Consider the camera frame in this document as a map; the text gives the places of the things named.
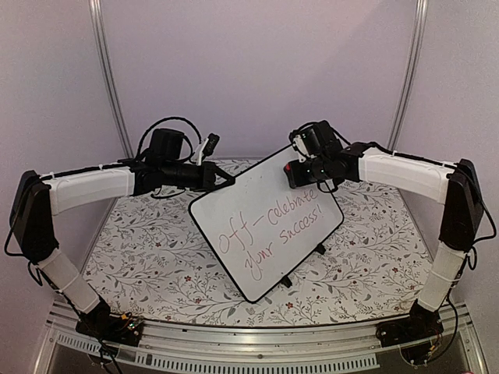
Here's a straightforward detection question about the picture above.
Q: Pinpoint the white dry-erase whiteboard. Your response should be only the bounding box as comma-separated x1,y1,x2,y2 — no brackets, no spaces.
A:
189,146,344,303

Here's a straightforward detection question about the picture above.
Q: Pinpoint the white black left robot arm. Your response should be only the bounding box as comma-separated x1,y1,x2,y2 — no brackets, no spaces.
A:
5,128,235,338

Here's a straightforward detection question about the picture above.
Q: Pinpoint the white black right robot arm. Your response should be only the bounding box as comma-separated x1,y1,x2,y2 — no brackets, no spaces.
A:
284,121,487,340

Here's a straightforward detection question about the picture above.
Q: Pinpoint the floral patterned table mat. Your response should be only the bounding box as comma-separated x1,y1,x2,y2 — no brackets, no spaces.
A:
83,182,431,327

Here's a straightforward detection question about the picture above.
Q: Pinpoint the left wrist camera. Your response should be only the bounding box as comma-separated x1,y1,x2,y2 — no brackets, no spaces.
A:
191,133,220,166

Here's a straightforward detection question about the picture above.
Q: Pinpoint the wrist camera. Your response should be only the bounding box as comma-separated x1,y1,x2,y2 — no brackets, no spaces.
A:
191,133,220,166
288,129,316,163

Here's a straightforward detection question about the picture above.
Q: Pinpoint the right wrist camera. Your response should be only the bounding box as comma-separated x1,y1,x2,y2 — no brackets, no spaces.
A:
288,129,316,163

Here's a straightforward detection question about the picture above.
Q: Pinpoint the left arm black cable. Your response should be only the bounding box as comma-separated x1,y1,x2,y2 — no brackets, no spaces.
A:
136,115,206,164

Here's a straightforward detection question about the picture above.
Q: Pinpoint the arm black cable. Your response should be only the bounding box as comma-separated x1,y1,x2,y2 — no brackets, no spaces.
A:
136,115,206,164
448,163,499,273

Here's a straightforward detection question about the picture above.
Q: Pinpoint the right aluminium frame post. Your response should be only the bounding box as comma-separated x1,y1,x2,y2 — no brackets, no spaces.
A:
387,0,429,150

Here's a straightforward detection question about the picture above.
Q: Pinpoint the aluminium frame post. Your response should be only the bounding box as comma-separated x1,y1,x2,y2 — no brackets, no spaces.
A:
387,0,429,150
88,0,133,157

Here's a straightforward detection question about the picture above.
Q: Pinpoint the left aluminium frame post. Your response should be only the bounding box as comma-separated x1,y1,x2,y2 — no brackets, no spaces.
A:
88,0,133,157

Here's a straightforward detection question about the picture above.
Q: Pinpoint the aluminium front rail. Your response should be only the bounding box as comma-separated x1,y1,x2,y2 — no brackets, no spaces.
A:
35,302,489,373

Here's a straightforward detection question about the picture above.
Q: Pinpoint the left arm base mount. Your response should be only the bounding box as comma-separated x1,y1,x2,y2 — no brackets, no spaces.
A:
76,299,144,347

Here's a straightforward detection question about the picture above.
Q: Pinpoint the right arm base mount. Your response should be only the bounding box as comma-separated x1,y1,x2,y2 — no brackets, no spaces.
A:
376,303,444,348

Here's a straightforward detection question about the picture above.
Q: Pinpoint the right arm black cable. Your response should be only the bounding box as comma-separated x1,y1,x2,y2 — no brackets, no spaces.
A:
448,163,499,273

